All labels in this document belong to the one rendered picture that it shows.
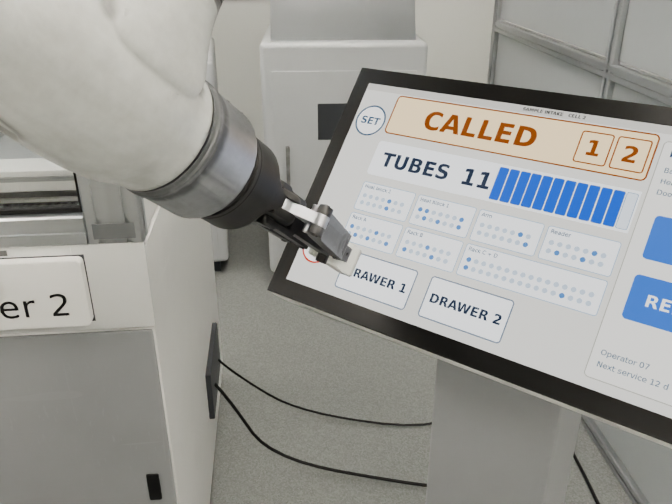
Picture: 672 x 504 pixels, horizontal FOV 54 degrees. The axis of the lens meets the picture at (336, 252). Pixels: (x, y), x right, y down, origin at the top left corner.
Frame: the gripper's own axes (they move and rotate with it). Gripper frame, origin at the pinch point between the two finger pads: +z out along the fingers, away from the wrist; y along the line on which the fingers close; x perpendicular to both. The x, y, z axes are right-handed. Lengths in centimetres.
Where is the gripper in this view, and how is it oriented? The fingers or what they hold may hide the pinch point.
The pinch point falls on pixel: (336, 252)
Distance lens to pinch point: 65.8
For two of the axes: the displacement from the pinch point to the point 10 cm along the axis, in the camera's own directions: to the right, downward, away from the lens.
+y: -8.0, -2.7, 5.3
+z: 4.5, 3.1, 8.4
